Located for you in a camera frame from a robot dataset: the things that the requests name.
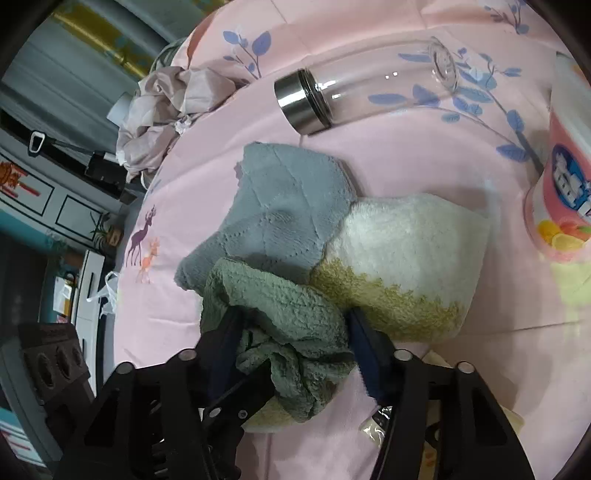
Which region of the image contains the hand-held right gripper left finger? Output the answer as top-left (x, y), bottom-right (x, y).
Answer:
top-left (54, 305), bottom-right (247, 480)

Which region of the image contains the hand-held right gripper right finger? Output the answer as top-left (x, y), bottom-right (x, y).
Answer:
top-left (345, 309), bottom-right (536, 480)

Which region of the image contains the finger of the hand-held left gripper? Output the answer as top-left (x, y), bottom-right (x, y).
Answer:
top-left (202, 368), bottom-right (276, 428)

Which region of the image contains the green towel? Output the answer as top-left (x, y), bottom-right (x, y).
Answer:
top-left (199, 257), bottom-right (358, 424)

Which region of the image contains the clear plastic wrapper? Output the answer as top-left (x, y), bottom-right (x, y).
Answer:
top-left (360, 406), bottom-right (395, 446)

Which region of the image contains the white plastic bag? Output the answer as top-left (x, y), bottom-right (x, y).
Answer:
top-left (88, 270), bottom-right (122, 317)

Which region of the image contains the white and yellow towel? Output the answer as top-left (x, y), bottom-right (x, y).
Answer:
top-left (309, 193), bottom-right (491, 343)

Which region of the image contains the small potted plant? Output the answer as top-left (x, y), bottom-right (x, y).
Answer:
top-left (90, 215), bottom-right (123, 259)

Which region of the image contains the grey towel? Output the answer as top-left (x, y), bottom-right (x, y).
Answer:
top-left (174, 142), bottom-right (358, 294)

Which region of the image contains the grey panelled cabinet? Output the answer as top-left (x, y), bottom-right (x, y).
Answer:
top-left (0, 129), bottom-right (139, 259)

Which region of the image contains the black device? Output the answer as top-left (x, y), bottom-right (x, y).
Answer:
top-left (84, 151), bottom-right (139, 204)

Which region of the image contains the pink floral bedsheet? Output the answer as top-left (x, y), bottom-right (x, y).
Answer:
top-left (111, 0), bottom-right (591, 480)

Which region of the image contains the crumpled pale pink cloth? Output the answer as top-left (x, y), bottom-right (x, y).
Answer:
top-left (115, 65), bottom-right (238, 183)

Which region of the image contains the small white cylinder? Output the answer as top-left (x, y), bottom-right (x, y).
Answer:
top-left (107, 91), bottom-right (134, 124)

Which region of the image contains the clear glass bottle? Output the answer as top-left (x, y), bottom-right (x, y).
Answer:
top-left (273, 37), bottom-right (459, 136)

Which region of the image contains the pink plastic jar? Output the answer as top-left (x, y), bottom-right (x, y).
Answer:
top-left (523, 53), bottom-right (591, 264)

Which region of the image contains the grey curtain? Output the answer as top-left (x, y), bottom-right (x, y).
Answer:
top-left (2, 21), bottom-right (153, 134)

